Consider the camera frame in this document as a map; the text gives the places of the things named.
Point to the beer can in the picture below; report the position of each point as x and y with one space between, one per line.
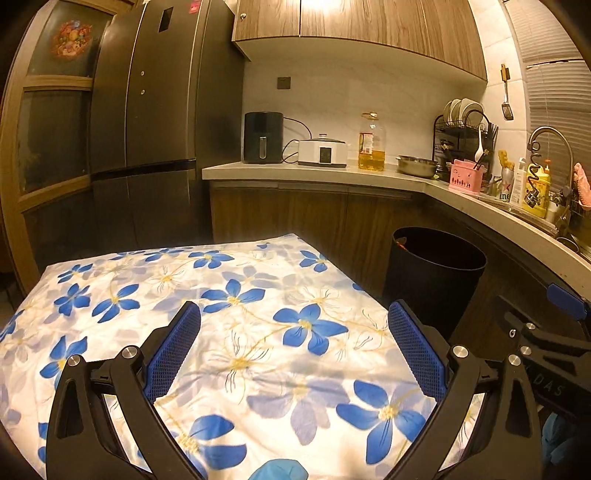
507 187

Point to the yellow detergent bottle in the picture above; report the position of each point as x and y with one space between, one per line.
538 194

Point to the wooden base cabinets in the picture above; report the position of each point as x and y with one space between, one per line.
286 207

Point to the white electric cooker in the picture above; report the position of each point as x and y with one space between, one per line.
322 152

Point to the person's right hand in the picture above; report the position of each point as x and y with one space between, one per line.
558 436

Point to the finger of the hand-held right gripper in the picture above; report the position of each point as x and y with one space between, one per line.
563 300
515 318

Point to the metal kitchen faucet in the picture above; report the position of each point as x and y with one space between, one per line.
549 131

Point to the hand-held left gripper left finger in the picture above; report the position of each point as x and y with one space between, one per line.
173 353

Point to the hanging metal spatula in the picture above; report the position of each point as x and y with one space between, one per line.
507 110

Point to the dark wall socket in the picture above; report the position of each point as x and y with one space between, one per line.
284 82

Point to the black trash bin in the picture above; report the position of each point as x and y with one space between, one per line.
429 295

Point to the white plastic bottle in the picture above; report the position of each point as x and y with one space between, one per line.
518 184

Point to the pink utensil holder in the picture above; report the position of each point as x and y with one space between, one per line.
466 180

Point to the black dish rack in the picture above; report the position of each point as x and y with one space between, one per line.
455 141

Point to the metal basin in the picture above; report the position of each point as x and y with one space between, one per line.
416 168

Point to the dark grey refrigerator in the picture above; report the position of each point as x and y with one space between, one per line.
161 115

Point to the person's left hand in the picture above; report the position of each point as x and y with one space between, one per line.
279 470

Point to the stone kitchen countertop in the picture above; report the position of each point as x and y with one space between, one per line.
286 171

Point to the pink dish glove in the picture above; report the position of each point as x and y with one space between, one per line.
582 184

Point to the blue floral tablecloth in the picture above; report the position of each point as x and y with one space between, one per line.
258 369

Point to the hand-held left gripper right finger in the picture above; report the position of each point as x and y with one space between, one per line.
415 353

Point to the cooking oil bottle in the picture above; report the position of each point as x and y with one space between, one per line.
371 152

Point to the window blinds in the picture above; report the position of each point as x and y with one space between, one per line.
554 92

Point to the white plastic spoon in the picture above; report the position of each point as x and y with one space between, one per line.
479 147

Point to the wooden glass-panel door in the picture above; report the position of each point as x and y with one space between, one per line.
51 138

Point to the wooden upper cabinets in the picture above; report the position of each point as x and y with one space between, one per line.
369 27

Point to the red round door decoration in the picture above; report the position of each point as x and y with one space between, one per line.
72 38

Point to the black air fryer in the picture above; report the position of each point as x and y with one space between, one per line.
263 136

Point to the row of white plates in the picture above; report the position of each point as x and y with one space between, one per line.
463 110

